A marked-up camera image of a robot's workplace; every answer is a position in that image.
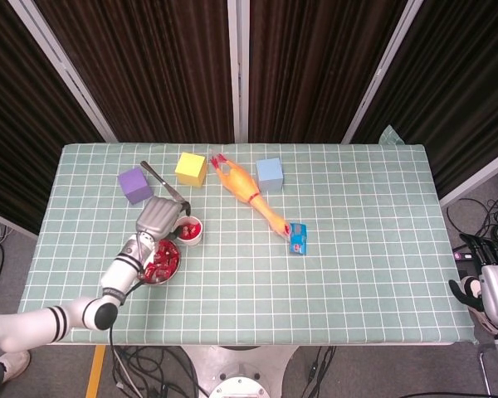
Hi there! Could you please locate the green checked tablecloth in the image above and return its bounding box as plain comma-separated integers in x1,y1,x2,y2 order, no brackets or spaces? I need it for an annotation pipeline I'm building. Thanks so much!
8,124,481,347

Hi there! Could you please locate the grey metal frame post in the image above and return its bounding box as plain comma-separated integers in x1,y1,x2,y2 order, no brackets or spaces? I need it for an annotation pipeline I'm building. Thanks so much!
438,144,498,208
7,0,120,144
227,0,250,144
340,0,425,145
0,206,39,240

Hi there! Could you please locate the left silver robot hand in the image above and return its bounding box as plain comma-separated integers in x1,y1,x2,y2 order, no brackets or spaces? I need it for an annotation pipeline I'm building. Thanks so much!
135,197,192,246

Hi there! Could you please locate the light blue foam cube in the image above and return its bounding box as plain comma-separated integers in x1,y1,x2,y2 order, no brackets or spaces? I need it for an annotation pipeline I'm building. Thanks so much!
255,157,285,193

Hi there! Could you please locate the black cable with inline box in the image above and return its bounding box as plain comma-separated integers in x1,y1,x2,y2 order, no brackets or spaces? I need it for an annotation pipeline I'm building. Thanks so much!
305,346,337,393

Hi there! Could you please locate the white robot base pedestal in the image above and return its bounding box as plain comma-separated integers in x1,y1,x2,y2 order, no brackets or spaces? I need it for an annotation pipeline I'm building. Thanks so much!
182,346,300,398

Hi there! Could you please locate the white paper cup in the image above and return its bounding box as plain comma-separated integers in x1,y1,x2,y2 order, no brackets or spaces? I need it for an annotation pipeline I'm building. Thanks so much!
172,215,204,248

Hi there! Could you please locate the dark brown curtain panel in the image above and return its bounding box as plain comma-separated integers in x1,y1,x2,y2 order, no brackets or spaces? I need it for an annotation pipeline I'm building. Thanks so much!
350,0,498,198
0,0,105,235
32,0,236,144
248,0,410,144

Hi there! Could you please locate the yellow foam cube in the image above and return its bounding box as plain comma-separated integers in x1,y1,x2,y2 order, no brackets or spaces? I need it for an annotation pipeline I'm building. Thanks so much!
174,152,208,190

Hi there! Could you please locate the white shoe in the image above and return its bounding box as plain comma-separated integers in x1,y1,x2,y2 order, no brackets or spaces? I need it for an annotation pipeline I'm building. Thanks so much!
0,351,32,385

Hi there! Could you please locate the yellow floor tape strip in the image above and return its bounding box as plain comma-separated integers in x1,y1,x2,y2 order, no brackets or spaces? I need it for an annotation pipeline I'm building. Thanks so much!
85,346,108,398

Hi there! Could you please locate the bowl of red candies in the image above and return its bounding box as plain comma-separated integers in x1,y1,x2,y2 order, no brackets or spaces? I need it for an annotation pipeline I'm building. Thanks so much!
139,238,183,286

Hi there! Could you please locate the purple foam cube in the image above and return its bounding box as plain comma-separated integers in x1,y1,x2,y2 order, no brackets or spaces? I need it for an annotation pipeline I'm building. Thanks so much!
116,167,154,206

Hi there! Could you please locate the bagged orange rubber chicken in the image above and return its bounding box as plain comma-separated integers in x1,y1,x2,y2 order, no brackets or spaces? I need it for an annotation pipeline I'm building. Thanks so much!
208,147,309,257

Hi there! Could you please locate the black handled table knife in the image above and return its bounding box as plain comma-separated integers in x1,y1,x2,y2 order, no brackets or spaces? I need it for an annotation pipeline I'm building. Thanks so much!
139,160,183,204

